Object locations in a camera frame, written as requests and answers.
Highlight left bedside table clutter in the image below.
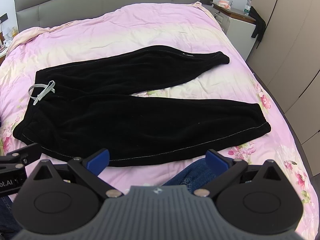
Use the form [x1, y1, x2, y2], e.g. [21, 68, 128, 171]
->
[1, 23, 18, 58]

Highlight black garment on cabinet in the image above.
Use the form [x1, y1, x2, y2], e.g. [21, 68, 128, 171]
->
[249, 6, 266, 42]

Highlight clear plastic water bottle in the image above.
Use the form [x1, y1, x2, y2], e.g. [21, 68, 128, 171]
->
[244, 0, 252, 15]

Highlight tissue pack on cabinet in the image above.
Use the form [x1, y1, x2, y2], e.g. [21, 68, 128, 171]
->
[217, 0, 233, 10]

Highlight white bedside cabinet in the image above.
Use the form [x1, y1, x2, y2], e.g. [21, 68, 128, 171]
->
[212, 3, 257, 61]

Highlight black velvet pants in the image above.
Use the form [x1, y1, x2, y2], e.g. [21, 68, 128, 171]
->
[13, 46, 271, 167]

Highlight blue jeans leg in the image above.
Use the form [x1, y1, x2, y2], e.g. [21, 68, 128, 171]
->
[163, 158, 216, 193]

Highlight black wall switch panel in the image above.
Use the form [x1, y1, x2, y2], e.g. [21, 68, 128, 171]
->
[0, 14, 8, 23]

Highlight beige wardrobe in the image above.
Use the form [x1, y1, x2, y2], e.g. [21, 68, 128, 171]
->
[247, 0, 319, 176]

